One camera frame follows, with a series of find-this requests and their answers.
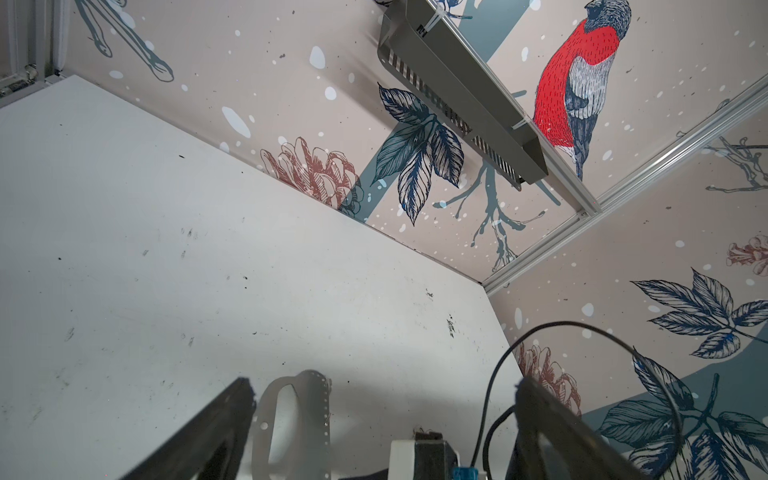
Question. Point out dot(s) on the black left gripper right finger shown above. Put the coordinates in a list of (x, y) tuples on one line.
[(553, 443)]

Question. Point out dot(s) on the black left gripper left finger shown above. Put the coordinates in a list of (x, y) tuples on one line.
[(210, 445)]

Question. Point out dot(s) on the silver metal keyring carabiner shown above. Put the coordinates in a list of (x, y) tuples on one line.
[(313, 440)]

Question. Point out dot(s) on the dark grey hanging shelf basket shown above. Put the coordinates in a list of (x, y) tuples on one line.
[(424, 50)]

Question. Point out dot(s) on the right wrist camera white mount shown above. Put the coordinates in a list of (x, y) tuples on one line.
[(427, 456)]

